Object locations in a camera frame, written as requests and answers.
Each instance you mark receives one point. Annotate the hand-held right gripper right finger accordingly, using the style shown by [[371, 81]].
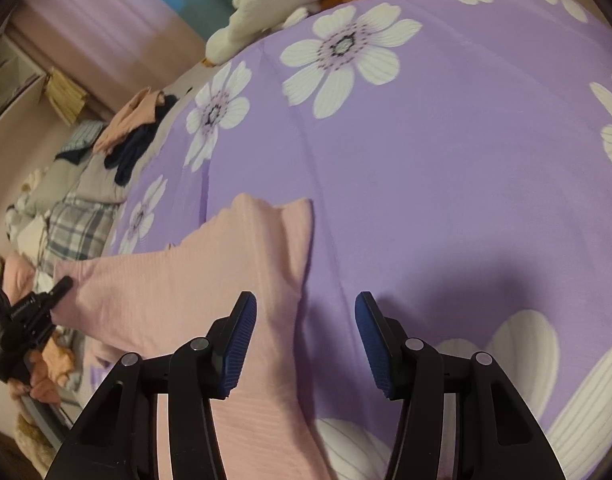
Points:
[[371, 345]]

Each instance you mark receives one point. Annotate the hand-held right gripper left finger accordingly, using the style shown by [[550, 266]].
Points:
[[238, 340]]

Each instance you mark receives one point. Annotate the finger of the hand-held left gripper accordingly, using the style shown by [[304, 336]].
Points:
[[61, 290]]

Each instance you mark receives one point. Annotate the pink ribbed garment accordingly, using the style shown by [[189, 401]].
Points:
[[186, 300]]

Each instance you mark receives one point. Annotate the person's left hand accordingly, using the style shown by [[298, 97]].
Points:
[[56, 365]]

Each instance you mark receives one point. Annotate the pink cloth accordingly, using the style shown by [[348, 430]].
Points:
[[18, 275]]

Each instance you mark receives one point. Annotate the plaid garment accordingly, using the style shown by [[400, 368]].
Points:
[[81, 230]]

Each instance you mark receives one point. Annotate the white cloth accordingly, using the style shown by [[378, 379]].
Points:
[[26, 225]]

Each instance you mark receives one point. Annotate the grey garment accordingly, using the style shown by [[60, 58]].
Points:
[[86, 185]]

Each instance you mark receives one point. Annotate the blue striped cloth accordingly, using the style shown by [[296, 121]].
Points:
[[81, 137]]

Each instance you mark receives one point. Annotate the dark navy garment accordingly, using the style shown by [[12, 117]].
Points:
[[136, 150]]

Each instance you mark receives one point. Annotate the peach garment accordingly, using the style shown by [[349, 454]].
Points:
[[131, 115]]

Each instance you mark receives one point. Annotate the purple floral bedsheet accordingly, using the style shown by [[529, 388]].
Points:
[[411, 160]]

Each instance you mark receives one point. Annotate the yellow woven stack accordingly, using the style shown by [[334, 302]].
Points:
[[66, 95]]

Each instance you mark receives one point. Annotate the pale cabinet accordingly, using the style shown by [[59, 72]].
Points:
[[11, 85]]

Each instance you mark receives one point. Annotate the pink curtain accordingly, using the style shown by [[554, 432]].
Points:
[[101, 15]]

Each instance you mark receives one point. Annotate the white plush pillow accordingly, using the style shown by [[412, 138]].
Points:
[[271, 0]]

